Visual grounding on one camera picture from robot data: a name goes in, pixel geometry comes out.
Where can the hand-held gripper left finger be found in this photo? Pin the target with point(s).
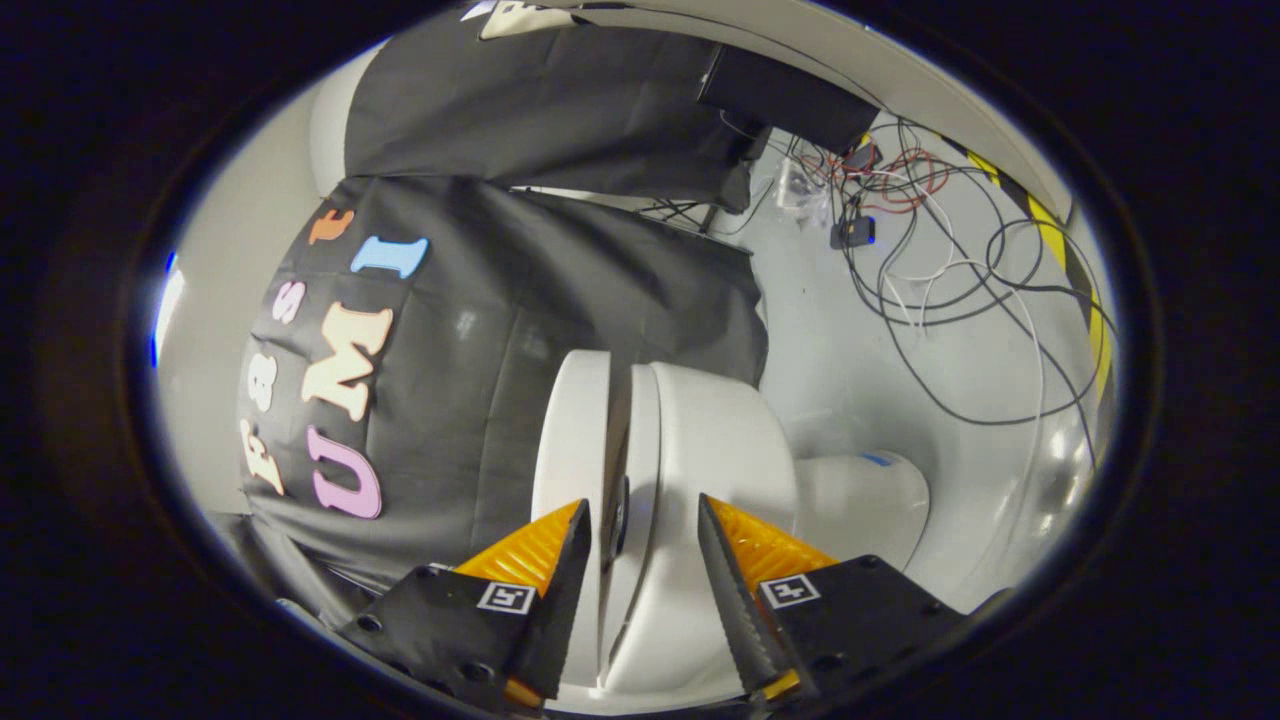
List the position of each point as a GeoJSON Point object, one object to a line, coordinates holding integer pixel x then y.
{"type": "Point", "coordinates": [560, 600]}

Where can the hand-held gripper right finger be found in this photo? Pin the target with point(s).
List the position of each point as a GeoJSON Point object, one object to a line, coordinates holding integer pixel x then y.
{"type": "Point", "coordinates": [730, 600]}

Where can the white toilet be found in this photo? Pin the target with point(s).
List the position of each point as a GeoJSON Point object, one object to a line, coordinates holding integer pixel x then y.
{"type": "Point", "coordinates": [720, 450]}

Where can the black backdrop cloth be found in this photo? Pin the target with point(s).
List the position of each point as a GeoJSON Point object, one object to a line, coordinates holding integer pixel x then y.
{"type": "Point", "coordinates": [560, 270]}

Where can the small black blue device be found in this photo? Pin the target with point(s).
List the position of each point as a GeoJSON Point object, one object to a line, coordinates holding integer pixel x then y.
{"type": "Point", "coordinates": [855, 232]}

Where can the black stand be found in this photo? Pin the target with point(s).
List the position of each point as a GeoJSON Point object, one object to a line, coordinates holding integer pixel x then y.
{"type": "Point", "coordinates": [690, 212]}

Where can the clear plastic bag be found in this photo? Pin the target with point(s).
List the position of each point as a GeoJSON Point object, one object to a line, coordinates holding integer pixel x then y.
{"type": "Point", "coordinates": [800, 185]}

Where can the yellow black hazard tape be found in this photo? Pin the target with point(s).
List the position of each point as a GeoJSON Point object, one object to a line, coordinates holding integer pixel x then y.
{"type": "Point", "coordinates": [1060, 240]}

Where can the black box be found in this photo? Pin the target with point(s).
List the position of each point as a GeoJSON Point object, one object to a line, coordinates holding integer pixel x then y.
{"type": "Point", "coordinates": [790, 95]}

